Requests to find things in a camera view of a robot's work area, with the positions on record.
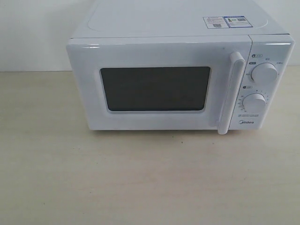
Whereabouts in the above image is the white Midea microwave oven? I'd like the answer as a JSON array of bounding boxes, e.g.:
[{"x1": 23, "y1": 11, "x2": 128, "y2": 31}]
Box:
[{"x1": 70, "y1": 0, "x2": 295, "y2": 131}]

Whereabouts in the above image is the white microwave door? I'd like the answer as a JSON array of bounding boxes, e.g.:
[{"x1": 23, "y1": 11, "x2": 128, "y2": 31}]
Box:
[{"x1": 67, "y1": 35, "x2": 252, "y2": 134}]

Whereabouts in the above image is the upper white control knob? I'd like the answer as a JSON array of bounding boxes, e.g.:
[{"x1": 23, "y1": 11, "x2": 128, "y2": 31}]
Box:
[{"x1": 251, "y1": 63, "x2": 278, "y2": 85}]

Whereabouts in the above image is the lower white timer knob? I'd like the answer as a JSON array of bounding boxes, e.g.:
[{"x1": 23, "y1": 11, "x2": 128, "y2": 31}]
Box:
[{"x1": 242, "y1": 93, "x2": 267, "y2": 113}]

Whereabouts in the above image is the grey printed label sticker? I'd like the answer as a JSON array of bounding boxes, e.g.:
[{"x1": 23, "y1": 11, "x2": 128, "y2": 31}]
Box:
[{"x1": 203, "y1": 15, "x2": 253, "y2": 29}]

